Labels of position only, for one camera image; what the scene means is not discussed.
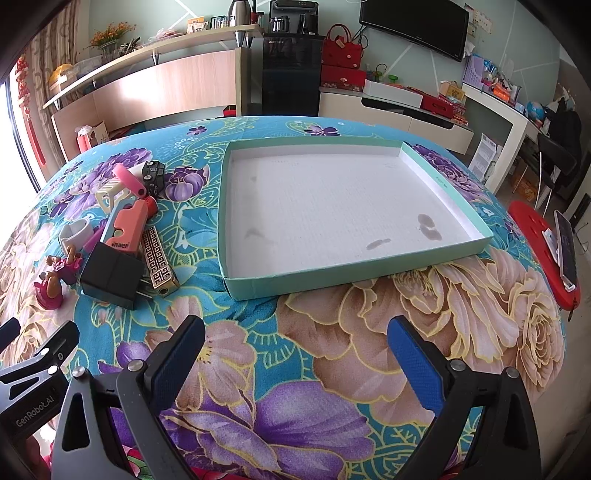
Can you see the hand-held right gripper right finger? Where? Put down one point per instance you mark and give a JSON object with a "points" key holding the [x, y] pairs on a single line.
{"points": [[415, 364]]}

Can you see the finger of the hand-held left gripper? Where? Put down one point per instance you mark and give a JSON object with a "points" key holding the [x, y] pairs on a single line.
{"points": [[7, 334], [46, 346]]}

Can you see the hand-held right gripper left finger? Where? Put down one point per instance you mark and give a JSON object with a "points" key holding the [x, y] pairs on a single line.
{"points": [[180, 355]]}

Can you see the pink toy figurine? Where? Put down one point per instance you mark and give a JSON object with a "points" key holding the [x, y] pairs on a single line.
{"points": [[51, 286]]}

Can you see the black power adapter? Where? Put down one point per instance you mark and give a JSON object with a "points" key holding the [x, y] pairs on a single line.
{"points": [[108, 274]]}

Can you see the gold patterned lighter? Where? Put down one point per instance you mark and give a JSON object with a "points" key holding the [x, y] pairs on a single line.
{"points": [[157, 263]]}

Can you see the magenta marker pen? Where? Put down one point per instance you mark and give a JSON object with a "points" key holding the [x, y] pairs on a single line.
{"points": [[94, 240]]}

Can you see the white plug charger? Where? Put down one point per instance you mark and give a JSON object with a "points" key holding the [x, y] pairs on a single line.
{"points": [[76, 233]]}

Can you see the small red plastic object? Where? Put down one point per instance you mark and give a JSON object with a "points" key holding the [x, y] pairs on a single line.
{"points": [[150, 205]]}

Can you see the white hair claw clip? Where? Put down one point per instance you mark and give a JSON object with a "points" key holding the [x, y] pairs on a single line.
{"points": [[113, 191]]}

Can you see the shallow teal cardboard box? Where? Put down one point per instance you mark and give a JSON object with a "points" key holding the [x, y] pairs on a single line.
{"points": [[323, 207]]}

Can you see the black toy car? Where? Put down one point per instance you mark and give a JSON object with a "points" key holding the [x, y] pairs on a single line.
{"points": [[153, 173]]}

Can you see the pink plastic roller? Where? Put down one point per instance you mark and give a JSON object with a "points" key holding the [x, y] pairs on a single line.
{"points": [[129, 177]]}

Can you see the floral teal blanket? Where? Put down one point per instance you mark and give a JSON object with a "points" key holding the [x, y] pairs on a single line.
{"points": [[369, 314]]}

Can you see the red plastic stool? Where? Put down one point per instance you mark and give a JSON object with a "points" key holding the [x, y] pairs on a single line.
{"points": [[535, 240]]}

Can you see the smartphone on stand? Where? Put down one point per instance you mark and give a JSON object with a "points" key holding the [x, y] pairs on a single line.
{"points": [[567, 249]]}

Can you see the red and white gift bag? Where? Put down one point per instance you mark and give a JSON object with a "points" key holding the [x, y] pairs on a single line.
{"points": [[92, 136]]}

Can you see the white paper bag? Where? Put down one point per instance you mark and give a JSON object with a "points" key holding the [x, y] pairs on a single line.
{"points": [[487, 154]]}

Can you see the red knot ornament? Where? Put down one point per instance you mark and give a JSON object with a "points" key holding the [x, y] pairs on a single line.
{"points": [[28, 92]]}

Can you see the white television console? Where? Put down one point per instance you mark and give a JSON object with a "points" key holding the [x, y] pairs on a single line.
{"points": [[392, 117]]}

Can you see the small red box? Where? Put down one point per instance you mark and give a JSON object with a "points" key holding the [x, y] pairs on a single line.
{"points": [[230, 110]]}

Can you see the white desk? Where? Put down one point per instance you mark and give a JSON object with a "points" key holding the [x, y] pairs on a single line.
{"points": [[512, 124]]}

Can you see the red patterned box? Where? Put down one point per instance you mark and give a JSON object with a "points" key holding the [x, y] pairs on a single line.
{"points": [[443, 107]]}

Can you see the cardboard box with yellow item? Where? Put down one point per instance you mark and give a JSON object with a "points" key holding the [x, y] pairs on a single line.
{"points": [[62, 76]]}

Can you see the wooden shelf unit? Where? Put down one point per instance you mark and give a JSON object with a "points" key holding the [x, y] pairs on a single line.
{"points": [[161, 87]]}

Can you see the black chair with clothes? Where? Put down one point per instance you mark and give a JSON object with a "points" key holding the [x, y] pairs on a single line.
{"points": [[561, 138]]}

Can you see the white flat box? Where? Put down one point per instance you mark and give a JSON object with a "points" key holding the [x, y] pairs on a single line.
{"points": [[392, 92]]}

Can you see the red gift box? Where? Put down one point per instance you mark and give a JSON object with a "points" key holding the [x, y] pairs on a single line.
{"points": [[341, 77]]}

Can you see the patterned curtain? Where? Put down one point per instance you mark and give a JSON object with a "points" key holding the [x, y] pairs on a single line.
{"points": [[57, 41]]}

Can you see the lavender file basket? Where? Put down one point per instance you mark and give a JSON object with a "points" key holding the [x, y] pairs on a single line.
{"points": [[473, 70]]}

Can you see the black cabinet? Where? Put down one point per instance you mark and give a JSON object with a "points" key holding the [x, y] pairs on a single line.
{"points": [[291, 74]]}

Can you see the vase of orange flowers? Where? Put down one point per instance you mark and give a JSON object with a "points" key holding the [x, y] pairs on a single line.
{"points": [[110, 39]]}

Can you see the red handbag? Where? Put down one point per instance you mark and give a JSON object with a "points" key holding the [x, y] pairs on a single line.
{"points": [[341, 50]]}

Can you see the black flat television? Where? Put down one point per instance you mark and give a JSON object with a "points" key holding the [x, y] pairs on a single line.
{"points": [[415, 27]]}

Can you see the steel thermos jug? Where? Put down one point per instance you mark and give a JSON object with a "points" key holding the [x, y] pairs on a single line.
{"points": [[239, 13]]}

